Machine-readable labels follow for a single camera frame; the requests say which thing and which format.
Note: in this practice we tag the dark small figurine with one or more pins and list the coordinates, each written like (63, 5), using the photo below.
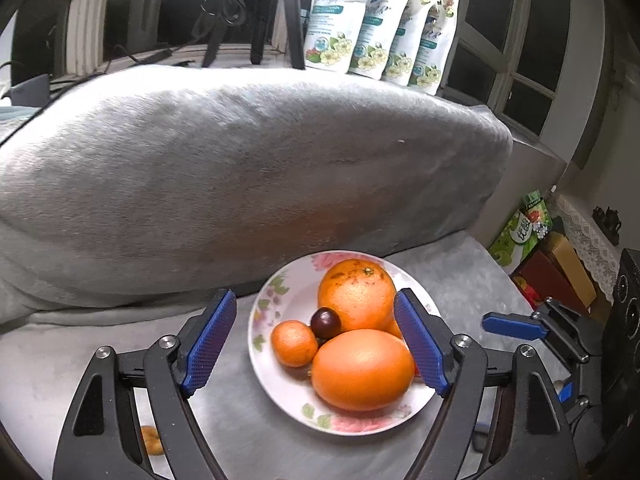
(607, 219)

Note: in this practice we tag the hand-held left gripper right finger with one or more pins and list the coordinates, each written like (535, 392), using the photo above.
(422, 345)

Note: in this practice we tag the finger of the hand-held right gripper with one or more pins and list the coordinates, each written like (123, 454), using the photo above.
(566, 392)
(515, 325)

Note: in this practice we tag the small mandarin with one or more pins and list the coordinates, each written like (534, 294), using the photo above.
(295, 344)

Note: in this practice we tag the rolled grey fleece blanket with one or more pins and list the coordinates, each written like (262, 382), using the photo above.
(225, 185)

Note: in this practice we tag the white window frame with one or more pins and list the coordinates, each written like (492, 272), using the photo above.
(90, 20)

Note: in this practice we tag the white lace cloth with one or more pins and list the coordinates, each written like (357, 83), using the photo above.
(590, 240)

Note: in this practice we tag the floral white plate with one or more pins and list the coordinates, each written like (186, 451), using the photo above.
(287, 305)

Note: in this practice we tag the black tripod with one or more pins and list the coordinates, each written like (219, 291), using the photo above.
(262, 10)

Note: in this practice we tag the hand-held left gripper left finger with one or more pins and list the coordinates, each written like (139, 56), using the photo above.
(207, 340)

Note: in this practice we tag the brown longan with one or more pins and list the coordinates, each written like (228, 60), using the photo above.
(151, 440)

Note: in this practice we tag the red box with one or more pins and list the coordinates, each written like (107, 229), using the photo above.
(545, 285)

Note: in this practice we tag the white floral refill pouch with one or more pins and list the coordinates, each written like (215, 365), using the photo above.
(382, 35)
(435, 60)
(410, 50)
(335, 25)

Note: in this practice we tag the large oval orange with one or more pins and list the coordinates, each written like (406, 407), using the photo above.
(360, 370)

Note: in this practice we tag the round orange with stem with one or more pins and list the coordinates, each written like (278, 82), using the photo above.
(352, 295)

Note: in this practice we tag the white plastic device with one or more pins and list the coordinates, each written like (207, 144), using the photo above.
(30, 91)

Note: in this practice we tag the tan cardboard box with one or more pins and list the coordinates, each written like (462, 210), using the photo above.
(570, 265)

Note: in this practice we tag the dark purple plum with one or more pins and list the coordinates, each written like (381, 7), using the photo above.
(326, 322)

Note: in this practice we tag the green printed package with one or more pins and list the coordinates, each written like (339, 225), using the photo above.
(515, 240)

